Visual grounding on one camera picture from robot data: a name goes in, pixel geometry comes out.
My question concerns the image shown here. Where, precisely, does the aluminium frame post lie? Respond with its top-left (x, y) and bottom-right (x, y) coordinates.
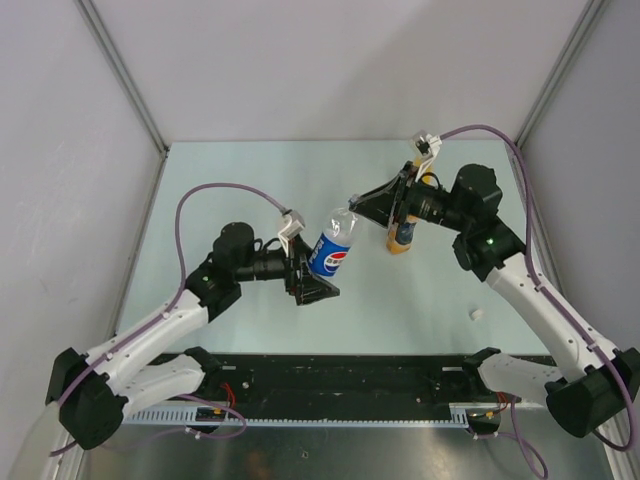
top-left (514, 0), bottom-right (611, 150)
top-left (74, 0), bottom-right (169, 154)

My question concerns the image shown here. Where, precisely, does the yellow honey pomelo bottle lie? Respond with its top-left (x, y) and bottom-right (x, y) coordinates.
top-left (412, 155), bottom-right (434, 183)

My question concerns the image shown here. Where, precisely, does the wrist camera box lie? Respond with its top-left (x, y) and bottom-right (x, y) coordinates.
top-left (411, 131), bottom-right (442, 162)
top-left (277, 210), bottom-right (305, 257)

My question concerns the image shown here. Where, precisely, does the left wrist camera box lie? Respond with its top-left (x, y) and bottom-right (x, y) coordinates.
top-left (277, 210), bottom-right (305, 257)

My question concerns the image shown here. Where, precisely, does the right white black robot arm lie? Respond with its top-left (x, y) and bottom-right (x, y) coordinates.
top-left (349, 163), bottom-right (639, 438)

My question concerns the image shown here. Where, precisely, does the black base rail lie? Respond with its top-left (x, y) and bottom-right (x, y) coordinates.
top-left (195, 353), bottom-right (498, 424)

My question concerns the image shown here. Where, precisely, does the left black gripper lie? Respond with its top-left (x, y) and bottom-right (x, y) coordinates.
top-left (234, 234), bottom-right (338, 304)

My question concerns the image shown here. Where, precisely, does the white slotted cable duct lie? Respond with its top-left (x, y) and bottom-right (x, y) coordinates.
top-left (122, 403), bottom-right (501, 429)

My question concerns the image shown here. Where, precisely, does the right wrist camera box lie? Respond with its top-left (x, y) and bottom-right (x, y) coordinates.
top-left (411, 131), bottom-right (442, 162)

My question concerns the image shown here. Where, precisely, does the left aluminium frame post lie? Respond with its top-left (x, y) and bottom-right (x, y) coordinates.
top-left (74, 0), bottom-right (169, 154)

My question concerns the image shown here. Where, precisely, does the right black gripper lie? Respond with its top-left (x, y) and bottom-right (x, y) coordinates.
top-left (351, 161), bottom-right (471, 232)

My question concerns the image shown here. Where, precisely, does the clear pepsi bottle blue cap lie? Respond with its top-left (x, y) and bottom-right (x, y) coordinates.
top-left (309, 207), bottom-right (363, 277)

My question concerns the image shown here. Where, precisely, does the orange drink bottle white cap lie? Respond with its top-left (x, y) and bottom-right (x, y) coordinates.
top-left (386, 215), bottom-right (419, 255)

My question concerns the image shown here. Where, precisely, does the right aluminium frame post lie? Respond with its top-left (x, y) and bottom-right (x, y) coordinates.
top-left (514, 0), bottom-right (611, 150)

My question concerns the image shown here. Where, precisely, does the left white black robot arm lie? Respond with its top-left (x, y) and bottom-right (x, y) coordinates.
top-left (45, 222), bottom-right (340, 450)

